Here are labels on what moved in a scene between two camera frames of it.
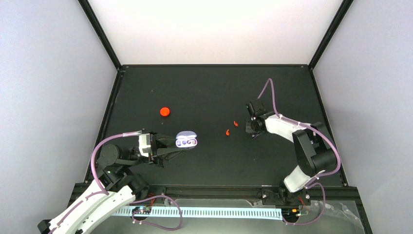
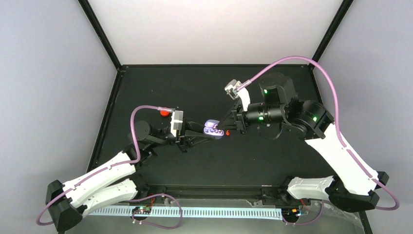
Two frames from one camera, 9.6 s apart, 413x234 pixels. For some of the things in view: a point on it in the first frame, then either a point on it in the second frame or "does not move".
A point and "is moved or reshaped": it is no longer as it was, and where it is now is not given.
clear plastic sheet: [335, 216] does not move
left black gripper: [162, 152] -> [186, 137]
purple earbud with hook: [194, 141] is moved or reshaped
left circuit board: [142, 210] does not move
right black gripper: [248, 130] -> [236, 121]
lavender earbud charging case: [186, 139] is moved or reshaped
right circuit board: [290, 213] does not move
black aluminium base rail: [244, 191] does not move
